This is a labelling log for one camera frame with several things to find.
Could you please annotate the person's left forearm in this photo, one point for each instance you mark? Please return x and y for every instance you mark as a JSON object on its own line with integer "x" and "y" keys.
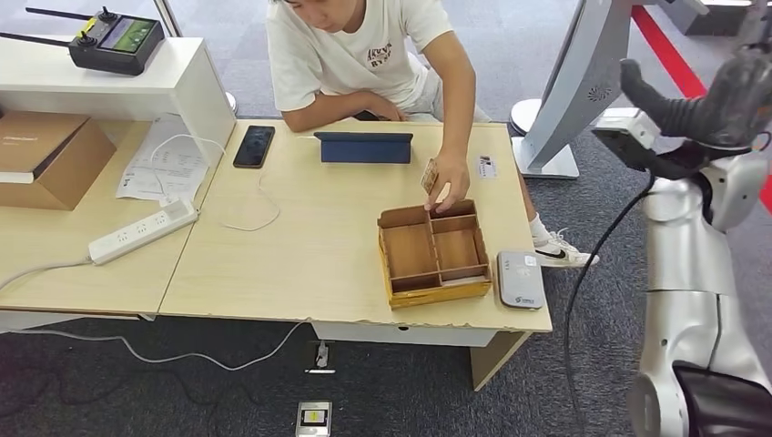
{"x": 458, "y": 114}

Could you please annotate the small printed paper sheet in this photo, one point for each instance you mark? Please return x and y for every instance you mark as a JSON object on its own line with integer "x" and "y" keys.
{"x": 139, "y": 184}

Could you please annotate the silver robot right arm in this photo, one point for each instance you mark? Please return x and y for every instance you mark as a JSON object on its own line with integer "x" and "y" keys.
{"x": 681, "y": 253}

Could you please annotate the dark grey carpet mat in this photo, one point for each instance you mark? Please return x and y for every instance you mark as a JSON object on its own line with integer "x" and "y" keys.
{"x": 603, "y": 362}

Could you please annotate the white desk shelf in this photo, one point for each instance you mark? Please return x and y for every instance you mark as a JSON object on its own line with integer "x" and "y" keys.
{"x": 178, "y": 88}

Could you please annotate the person's left hand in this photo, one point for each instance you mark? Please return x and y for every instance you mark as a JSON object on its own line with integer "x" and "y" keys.
{"x": 449, "y": 178}

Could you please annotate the large printed paper sheet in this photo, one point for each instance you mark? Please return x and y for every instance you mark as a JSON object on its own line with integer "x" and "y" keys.
{"x": 175, "y": 166}

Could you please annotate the brown room key card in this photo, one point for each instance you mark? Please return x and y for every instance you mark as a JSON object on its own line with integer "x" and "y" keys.
{"x": 429, "y": 175}

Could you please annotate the wooden compartment organizer box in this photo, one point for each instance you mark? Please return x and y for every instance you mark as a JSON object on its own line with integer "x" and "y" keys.
{"x": 410, "y": 250}

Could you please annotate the person's right forearm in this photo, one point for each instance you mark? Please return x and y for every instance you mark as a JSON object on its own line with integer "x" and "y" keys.
{"x": 326, "y": 114}

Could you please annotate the brown cardboard box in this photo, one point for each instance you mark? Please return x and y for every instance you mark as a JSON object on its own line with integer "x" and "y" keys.
{"x": 75, "y": 173}

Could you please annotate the grey white card reader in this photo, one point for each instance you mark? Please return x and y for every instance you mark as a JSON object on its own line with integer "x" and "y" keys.
{"x": 522, "y": 280}

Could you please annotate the person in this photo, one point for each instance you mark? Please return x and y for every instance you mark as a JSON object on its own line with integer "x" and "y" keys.
{"x": 338, "y": 54}

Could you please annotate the black remote controller with antennas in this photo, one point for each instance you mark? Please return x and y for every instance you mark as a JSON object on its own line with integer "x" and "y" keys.
{"x": 114, "y": 47}

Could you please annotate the white desk apron rail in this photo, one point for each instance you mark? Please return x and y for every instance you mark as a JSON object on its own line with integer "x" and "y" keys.
{"x": 36, "y": 318}
{"x": 410, "y": 333}

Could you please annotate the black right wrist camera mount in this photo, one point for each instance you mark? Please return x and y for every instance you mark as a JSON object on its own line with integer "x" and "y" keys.
{"x": 624, "y": 130}

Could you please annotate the wooden desk leg panel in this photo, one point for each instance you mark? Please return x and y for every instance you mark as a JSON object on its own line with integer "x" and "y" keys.
{"x": 490, "y": 362}

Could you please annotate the floor outlet with plug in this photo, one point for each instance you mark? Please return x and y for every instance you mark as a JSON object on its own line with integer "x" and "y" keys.
{"x": 323, "y": 357}

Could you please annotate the white power strip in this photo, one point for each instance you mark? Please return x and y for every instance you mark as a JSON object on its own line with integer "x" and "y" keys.
{"x": 143, "y": 232}

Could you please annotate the blue tablet case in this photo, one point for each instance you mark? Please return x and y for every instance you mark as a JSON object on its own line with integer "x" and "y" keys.
{"x": 363, "y": 148}

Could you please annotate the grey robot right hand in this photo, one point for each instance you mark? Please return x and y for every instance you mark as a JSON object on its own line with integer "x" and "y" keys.
{"x": 736, "y": 102}

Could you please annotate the person's right hand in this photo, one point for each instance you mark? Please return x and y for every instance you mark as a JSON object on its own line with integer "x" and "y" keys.
{"x": 386, "y": 110}

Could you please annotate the flat brown product box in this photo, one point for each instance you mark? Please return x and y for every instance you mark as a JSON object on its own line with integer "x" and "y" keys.
{"x": 33, "y": 142}

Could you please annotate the grey kiosk stand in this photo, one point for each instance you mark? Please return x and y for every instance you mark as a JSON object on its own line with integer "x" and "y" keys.
{"x": 585, "y": 66}

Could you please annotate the metal floor socket box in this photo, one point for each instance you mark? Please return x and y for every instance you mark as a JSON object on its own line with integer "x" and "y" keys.
{"x": 313, "y": 418}

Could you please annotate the grey display platform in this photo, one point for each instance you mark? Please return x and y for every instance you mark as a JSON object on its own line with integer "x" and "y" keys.
{"x": 699, "y": 21}

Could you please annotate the black smartphone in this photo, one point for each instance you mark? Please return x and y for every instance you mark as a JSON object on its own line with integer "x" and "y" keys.
{"x": 254, "y": 146}

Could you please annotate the red floor tape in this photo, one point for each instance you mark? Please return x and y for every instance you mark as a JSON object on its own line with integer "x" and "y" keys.
{"x": 669, "y": 54}

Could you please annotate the person's white sneaker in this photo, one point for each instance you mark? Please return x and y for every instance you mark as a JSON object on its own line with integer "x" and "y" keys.
{"x": 567, "y": 256}

